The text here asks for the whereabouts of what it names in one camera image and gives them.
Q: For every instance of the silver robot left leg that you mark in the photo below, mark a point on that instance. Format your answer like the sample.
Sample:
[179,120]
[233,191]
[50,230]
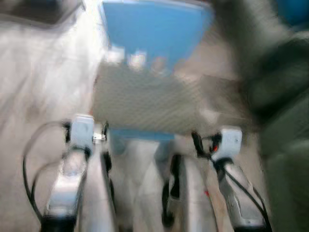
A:
[99,193]

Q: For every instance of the light blue child chair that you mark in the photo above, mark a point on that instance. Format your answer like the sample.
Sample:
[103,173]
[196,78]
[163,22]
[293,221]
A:
[154,29]

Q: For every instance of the dark green leather sofa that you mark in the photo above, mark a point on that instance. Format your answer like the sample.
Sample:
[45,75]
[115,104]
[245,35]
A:
[285,159]

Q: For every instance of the blue hard suitcase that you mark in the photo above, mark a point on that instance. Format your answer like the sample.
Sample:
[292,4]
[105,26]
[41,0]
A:
[294,10]

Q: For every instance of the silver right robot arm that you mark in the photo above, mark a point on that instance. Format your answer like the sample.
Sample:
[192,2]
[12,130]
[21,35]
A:
[239,193]

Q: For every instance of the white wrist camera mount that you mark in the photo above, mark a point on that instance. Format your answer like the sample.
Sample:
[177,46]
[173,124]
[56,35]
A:
[82,131]
[229,142]

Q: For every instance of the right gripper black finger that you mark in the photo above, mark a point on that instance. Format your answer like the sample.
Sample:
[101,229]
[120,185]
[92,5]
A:
[197,142]

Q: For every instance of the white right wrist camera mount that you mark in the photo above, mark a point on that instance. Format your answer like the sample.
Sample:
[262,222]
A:
[229,142]

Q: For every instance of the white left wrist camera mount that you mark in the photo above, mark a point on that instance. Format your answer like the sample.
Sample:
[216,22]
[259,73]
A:
[82,131]

